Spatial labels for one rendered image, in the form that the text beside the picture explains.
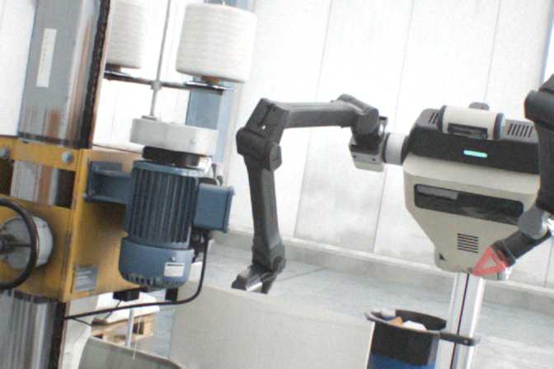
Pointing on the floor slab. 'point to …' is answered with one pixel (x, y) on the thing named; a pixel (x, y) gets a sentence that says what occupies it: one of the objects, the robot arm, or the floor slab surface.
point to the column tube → (58, 90)
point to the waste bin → (403, 339)
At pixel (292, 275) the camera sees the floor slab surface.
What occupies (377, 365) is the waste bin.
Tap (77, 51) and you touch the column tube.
